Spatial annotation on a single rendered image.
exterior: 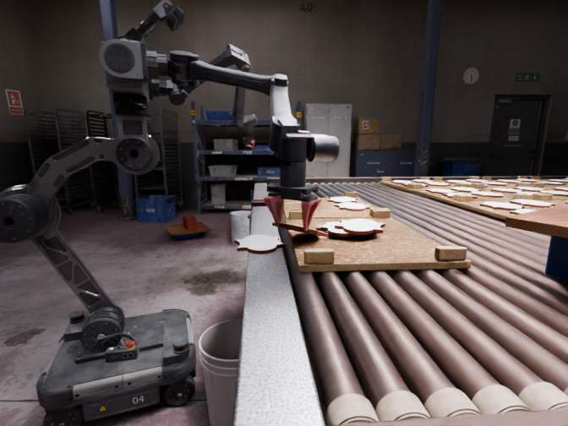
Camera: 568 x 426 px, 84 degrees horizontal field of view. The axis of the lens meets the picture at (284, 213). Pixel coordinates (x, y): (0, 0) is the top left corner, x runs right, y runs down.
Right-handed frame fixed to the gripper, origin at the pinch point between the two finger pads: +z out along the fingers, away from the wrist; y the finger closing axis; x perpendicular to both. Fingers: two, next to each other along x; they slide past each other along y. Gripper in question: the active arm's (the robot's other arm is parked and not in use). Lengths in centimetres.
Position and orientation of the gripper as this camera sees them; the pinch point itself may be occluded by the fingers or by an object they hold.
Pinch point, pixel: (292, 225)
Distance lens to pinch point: 73.2
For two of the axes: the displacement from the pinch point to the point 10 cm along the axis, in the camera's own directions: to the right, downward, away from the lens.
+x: -4.8, 1.9, -8.6
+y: -8.8, -1.2, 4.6
